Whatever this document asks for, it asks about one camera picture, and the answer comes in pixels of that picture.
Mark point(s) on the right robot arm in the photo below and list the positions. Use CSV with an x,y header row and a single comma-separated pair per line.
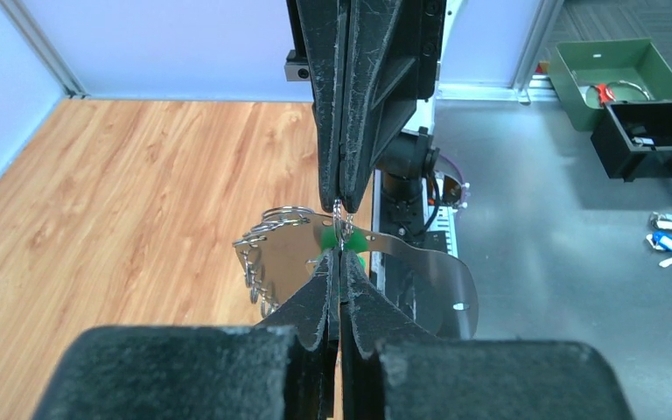
x,y
406,155

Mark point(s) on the green key tag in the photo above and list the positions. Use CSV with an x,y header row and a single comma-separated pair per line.
x,y
347,240

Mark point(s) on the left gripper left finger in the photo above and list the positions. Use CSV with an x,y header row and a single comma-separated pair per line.
x,y
281,368

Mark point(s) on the metal keyring holder plate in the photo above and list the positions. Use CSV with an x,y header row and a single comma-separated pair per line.
x,y
432,286

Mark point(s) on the green plastic tray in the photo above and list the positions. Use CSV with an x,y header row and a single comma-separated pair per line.
x,y
633,70

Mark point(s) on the black plastic box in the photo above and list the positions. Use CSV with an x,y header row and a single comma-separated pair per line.
x,y
633,140

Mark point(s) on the spare blue key tag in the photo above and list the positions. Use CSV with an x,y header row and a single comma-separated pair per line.
x,y
661,241

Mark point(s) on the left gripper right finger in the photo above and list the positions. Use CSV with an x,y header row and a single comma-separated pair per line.
x,y
394,369

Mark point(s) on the black key tag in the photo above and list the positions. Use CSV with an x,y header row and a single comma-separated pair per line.
x,y
660,222

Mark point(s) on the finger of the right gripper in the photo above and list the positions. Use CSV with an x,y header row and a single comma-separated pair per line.
x,y
320,30
392,54

